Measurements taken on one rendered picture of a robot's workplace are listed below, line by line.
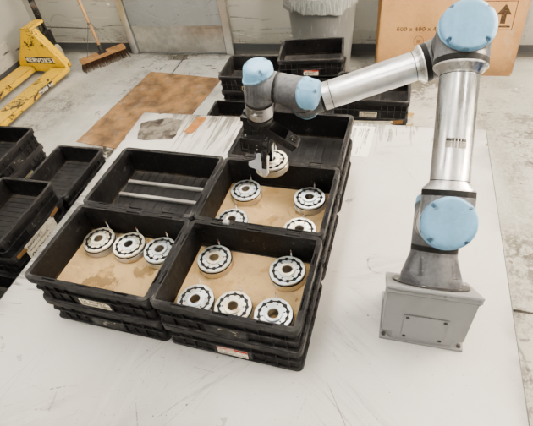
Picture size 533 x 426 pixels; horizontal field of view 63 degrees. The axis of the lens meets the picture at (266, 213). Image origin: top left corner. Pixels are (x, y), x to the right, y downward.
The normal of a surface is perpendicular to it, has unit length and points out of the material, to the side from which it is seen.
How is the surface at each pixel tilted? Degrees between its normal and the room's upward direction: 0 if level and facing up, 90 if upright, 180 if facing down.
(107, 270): 0
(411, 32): 76
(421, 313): 90
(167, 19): 90
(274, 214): 0
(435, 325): 90
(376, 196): 0
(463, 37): 38
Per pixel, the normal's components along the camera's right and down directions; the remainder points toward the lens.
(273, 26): -0.25, 0.71
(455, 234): -0.26, 0.15
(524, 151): -0.11, -0.69
